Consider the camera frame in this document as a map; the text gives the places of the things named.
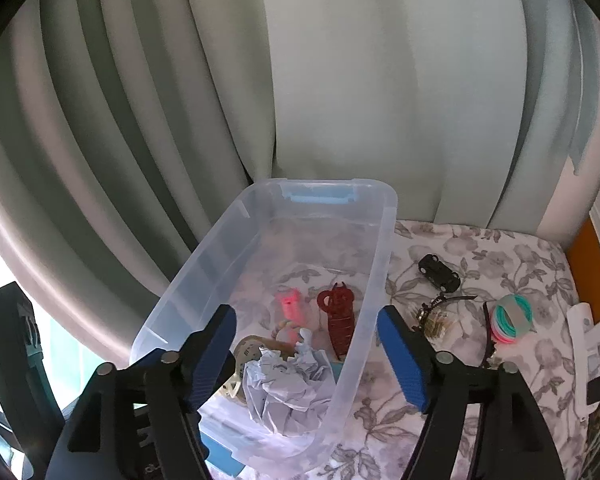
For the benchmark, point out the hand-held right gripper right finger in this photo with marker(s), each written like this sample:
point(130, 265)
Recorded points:
point(402, 355)

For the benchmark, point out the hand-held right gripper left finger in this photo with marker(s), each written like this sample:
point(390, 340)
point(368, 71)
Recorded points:
point(215, 350)

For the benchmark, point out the beige tape roll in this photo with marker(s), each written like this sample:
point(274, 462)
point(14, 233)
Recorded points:
point(247, 347)

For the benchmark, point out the black flower headband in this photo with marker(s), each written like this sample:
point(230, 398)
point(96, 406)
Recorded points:
point(432, 322)

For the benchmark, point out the red hair claw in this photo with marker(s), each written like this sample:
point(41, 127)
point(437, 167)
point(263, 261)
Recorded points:
point(340, 325)

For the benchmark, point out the grey paper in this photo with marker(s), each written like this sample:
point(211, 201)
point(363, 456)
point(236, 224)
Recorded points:
point(285, 385)

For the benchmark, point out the pink plastic whistle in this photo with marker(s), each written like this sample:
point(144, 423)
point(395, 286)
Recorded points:
point(290, 305)

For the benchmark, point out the black toy car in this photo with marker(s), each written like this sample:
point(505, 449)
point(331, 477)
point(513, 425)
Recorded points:
point(437, 272)

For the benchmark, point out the clear plastic container blue latches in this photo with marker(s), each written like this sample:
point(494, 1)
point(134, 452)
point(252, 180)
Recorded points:
point(215, 260)

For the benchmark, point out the grey floral bedsheet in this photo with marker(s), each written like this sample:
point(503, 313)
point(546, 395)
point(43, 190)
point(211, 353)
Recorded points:
point(480, 410)

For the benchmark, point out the white plastic device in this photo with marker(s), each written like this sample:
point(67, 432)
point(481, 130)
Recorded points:
point(577, 340)

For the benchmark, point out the pale green curtain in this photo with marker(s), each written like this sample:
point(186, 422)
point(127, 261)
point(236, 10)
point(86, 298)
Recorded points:
point(330, 85)

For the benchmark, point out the orange wooden bed frame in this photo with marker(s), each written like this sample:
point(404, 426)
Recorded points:
point(587, 260)

